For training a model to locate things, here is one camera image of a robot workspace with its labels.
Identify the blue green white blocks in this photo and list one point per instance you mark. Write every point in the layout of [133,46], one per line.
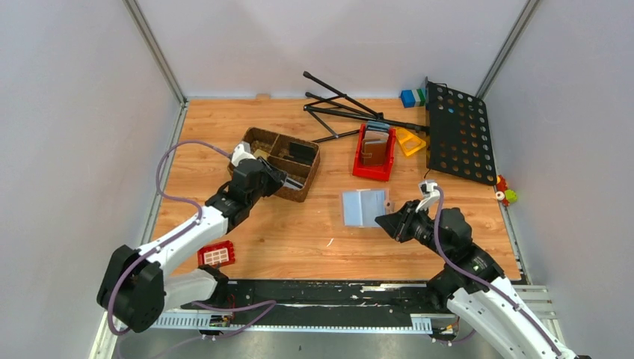
[413,98]

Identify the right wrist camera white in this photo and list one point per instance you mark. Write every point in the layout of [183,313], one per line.
[430,194]

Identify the grey VIP credit card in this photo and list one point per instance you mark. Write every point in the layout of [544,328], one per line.
[293,184]

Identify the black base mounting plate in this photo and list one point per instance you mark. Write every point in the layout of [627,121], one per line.
[328,303]

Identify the aluminium frame rail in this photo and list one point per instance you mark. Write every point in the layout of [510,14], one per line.
[208,321]

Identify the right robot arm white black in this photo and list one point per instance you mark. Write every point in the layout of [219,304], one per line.
[472,285]

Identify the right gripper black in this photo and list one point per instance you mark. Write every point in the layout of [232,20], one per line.
[396,224]

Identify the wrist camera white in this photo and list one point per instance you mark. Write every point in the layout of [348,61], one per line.
[430,194]
[241,152]

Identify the black credit card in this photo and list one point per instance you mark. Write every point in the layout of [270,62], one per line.
[300,160]
[302,151]

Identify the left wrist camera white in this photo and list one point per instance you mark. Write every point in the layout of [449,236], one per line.
[241,152]

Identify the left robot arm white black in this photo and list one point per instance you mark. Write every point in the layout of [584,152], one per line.
[138,285]

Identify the red green toy pieces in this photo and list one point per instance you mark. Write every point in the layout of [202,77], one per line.
[504,194]

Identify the yellow plastic triangle toy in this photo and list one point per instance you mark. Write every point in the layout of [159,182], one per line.
[409,142]

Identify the red plastic bin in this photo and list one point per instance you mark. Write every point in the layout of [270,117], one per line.
[378,173]

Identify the brown wicker divided basket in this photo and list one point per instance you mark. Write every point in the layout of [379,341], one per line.
[277,145]

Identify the brown wallet in bin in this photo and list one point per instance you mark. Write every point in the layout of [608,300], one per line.
[374,147]

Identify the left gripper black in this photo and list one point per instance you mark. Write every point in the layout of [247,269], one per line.
[276,177]

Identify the black perforated music stand tray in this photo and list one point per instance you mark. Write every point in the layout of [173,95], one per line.
[459,138]

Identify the black folding stand legs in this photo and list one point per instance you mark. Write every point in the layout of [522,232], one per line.
[342,105]

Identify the red white window toy block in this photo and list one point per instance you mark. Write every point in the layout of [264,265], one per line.
[217,254]

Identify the cards in basket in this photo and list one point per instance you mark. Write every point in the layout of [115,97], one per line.
[259,153]

